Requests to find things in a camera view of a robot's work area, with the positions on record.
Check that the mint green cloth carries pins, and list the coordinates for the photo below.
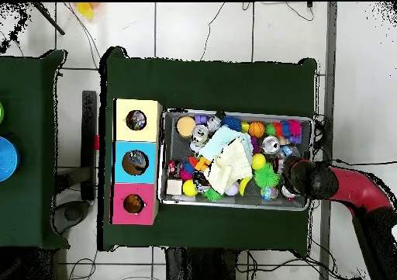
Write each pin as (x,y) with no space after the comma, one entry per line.
(214,140)

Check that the cream yellow cloth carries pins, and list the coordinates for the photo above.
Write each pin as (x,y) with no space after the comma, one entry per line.
(228,165)

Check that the clear plastic packet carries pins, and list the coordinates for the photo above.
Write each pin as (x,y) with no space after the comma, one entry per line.
(136,162)

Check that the multicolour cartoon print cloth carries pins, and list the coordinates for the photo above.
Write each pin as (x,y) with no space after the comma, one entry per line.
(136,120)

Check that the yellow rubber duck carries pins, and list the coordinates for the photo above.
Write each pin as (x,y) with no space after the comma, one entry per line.
(133,203)

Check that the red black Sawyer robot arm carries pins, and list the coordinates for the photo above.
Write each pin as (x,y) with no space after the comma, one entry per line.
(360,190)

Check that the shallow clear mesh bin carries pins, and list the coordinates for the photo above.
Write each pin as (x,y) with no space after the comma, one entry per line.
(170,199)

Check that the wooden box with three holes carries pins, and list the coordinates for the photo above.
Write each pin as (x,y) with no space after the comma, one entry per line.
(124,143)

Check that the silver drinks can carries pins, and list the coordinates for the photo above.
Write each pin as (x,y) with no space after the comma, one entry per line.
(200,133)

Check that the peach orange ball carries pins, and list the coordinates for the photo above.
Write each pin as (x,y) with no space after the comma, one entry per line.
(185,127)

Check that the yellow ball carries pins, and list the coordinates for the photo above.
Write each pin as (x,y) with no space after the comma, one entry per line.
(189,188)
(258,161)

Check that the small wooden cube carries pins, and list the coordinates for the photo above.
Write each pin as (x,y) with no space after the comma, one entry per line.
(174,186)

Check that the orange toy basketball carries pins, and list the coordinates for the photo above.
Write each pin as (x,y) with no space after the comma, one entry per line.
(256,130)

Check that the large light green spiky ball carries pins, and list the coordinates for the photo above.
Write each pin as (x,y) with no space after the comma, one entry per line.
(268,176)

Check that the pink spiky ball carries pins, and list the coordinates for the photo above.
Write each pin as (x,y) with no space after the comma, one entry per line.
(293,127)

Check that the black chair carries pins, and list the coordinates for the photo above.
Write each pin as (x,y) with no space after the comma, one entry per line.
(90,168)

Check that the grey metal beam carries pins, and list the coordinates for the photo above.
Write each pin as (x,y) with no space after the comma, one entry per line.
(329,75)

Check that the green cloth side table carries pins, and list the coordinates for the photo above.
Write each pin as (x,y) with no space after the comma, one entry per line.
(37,150)

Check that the yellow floor object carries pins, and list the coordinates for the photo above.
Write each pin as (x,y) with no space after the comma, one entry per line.
(85,10)

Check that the blue round disc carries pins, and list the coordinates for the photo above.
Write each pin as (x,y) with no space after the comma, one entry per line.
(6,159)

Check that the black rod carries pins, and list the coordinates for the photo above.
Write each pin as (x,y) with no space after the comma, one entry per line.
(48,18)

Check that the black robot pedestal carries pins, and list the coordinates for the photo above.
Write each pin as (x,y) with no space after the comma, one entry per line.
(198,267)

